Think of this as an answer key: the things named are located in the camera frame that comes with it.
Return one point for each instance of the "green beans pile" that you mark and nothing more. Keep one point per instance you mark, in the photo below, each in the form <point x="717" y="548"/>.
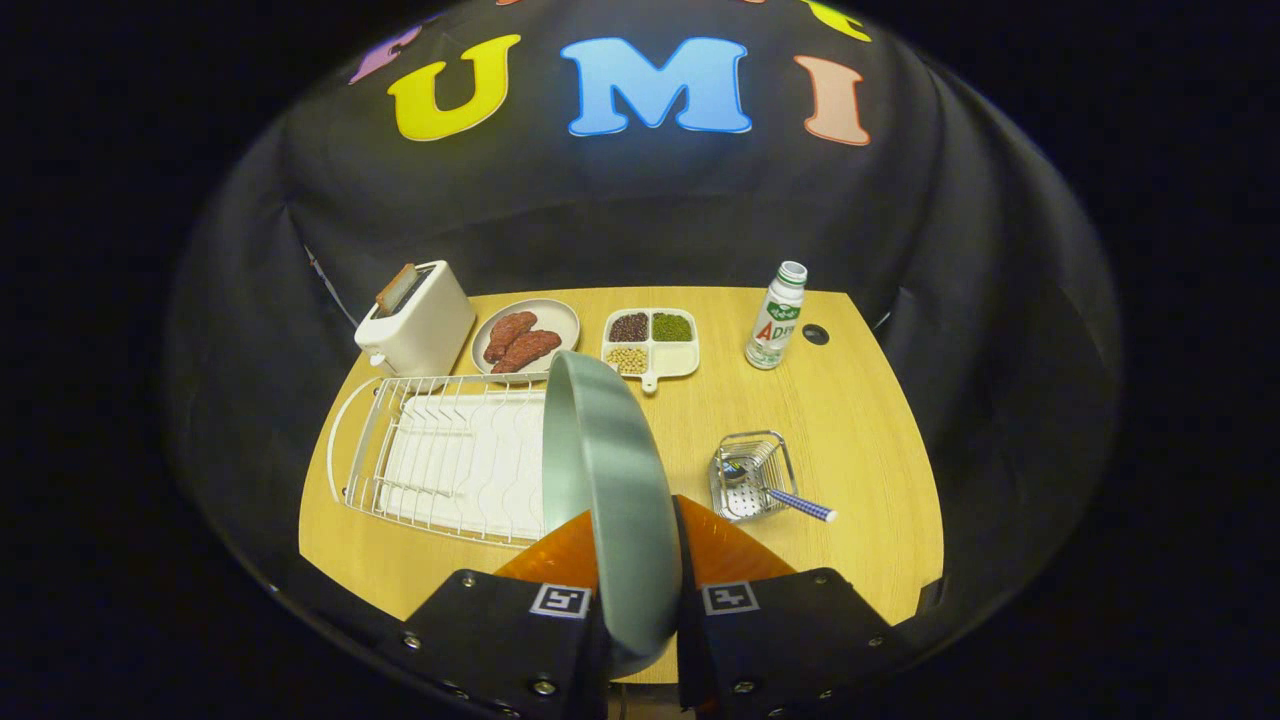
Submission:
<point x="672" y="327"/>

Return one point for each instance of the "white toaster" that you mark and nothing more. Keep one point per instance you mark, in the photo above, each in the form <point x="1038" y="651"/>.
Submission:
<point x="420" y="330"/>

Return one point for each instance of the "white green-label drink bottle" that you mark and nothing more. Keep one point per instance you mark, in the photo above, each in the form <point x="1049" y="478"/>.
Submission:
<point x="775" y="325"/>

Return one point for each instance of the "cream divided snack tray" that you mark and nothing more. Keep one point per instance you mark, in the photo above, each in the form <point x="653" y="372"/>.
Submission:
<point x="678" y="358"/>

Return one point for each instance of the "dark red beans pile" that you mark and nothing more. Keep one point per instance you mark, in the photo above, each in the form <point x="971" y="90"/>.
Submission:
<point x="629" y="327"/>

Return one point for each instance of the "white drip tray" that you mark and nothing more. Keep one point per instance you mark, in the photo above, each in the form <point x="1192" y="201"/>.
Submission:
<point x="470" y="470"/>

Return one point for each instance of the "yellow soybeans pile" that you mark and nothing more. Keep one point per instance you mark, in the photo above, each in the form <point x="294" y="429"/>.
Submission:
<point x="628" y="360"/>

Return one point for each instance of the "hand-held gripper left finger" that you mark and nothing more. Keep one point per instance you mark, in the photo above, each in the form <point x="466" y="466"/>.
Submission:
<point x="500" y="630"/>

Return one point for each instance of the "pale green plate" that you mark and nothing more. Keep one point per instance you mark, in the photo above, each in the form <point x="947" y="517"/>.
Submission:
<point x="620" y="500"/>

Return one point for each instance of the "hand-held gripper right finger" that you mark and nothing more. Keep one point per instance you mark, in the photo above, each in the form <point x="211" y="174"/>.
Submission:
<point x="780" y="630"/>

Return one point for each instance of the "brown sausage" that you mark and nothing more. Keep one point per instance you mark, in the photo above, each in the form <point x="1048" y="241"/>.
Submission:
<point x="510" y="330"/>
<point x="530" y="347"/>

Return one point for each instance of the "black backdrop cloth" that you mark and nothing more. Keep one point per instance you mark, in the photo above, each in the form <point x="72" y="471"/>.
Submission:
<point x="900" y="220"/>

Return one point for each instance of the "toast slice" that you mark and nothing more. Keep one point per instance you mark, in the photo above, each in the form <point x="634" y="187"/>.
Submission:
<point x="395" y="288"/>

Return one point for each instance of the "beige plate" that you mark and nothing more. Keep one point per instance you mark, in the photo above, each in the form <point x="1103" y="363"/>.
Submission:
<point x="560" y="315"/>

